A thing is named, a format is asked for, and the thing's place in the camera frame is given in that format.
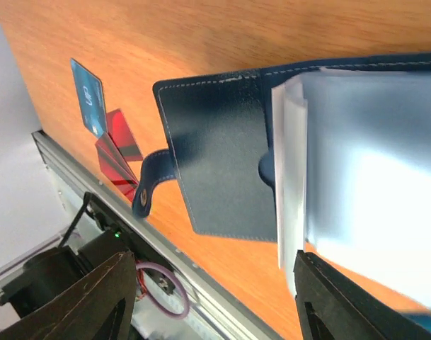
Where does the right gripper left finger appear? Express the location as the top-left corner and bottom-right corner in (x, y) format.
(0, 251), (137, 339)

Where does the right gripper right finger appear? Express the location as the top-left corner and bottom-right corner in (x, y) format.
(294, 250), (431, 339)

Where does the dark blue card holder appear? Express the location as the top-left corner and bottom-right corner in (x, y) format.
(132, 52), (431, 309)

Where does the red card left upper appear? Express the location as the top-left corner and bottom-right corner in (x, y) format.
(106, 109), (143, 162)

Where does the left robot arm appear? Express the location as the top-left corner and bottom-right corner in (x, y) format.
(0, 230), (128, 318)

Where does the blue VIP card left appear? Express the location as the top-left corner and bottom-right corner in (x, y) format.
(70, 58), (108, 138)

